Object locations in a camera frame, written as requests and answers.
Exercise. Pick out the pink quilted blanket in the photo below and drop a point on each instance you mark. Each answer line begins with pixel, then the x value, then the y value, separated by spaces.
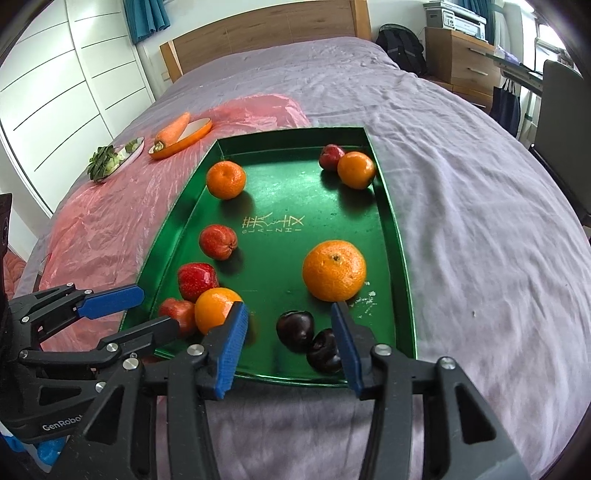
pixel 14 272

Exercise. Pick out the window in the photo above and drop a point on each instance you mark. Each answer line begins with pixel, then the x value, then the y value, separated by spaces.
pixel 549 27

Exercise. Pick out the large orange tangerine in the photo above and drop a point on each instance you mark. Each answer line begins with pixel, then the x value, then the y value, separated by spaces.
pixel 334 272

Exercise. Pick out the patterned plate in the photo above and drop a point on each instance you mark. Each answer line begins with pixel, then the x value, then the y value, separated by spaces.
pixel 131 154

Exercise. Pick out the desk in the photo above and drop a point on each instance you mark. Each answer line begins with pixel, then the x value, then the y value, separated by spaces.
pixel 517 69

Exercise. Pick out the white printer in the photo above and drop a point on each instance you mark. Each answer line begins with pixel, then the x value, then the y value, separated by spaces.
pixel 455 21

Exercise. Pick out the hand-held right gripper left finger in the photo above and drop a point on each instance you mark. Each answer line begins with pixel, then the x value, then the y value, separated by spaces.
pixel 231 350

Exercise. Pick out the carrot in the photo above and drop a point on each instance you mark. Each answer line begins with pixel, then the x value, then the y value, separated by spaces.
pixel 173 131

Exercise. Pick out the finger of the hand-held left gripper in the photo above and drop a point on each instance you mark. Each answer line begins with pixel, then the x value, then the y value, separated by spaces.
pixel 138 339
pixel 111 300

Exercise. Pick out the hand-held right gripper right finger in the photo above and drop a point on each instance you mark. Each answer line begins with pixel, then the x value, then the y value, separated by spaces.
pixel 346 350

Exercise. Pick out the white wardrobe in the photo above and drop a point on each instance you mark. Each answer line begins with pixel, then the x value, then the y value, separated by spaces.
pixel 69 69

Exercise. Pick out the pink plastic sheet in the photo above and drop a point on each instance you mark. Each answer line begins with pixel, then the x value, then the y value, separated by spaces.
pixel 115 217

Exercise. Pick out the green tray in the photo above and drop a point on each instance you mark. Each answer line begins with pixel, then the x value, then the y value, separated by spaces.
pixel 277 198

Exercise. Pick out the grey office chair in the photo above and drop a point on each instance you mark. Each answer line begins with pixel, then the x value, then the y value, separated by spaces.
pixel 563 115

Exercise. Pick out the blue white cloth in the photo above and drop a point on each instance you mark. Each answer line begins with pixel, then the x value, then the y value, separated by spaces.
pixel 46 452

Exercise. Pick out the small red apple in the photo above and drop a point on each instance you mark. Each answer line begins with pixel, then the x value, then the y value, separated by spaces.
pixel 218 241
pixel 330 156
pixel 197 280
pixel 178 314

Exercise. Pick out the green bok choy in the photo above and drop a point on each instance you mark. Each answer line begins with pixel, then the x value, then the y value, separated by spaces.
pixel 104 161

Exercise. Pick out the dark purple plum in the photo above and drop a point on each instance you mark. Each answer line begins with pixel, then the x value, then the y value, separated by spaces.
pixel 295 330
pixel 323 355

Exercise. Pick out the black backpack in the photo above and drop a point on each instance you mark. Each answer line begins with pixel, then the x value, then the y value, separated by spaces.
pixel 399 48

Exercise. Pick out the wooden headboard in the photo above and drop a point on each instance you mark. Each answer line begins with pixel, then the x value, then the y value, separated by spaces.
pixel 277 27

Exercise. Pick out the orange rimmed dish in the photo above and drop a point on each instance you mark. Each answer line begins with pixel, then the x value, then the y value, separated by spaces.
pixel 194 134

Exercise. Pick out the wooden dresser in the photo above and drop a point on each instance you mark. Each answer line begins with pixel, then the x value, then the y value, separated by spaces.
pixel 461 64

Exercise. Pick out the dark blue bag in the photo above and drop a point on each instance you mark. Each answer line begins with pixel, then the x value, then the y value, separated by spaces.
pixel 505 106

